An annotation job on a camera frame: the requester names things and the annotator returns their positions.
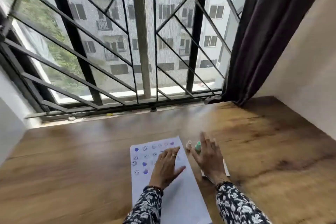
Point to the person's right hand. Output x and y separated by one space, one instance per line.
210 160

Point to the person's left hand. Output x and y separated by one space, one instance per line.
165 168

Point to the clear ink pad lid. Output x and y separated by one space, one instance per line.
226 168

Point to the teal green stamp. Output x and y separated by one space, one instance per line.
198 146

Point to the beige stamp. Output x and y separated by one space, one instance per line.
188 145

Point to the white paper sheet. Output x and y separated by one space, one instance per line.
183 197

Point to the person's left forearm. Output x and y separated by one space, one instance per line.
144 208

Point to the person's right forearm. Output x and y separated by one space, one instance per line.
236 205

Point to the small black cylinder cap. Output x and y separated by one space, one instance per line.
153 108

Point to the yellow marker pen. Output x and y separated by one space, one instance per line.
114 114

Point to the white crumpled scrap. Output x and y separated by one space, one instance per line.
72 118

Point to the dark brown curtain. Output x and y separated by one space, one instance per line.
262 34

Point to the black metal window grille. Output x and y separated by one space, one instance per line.
76 45

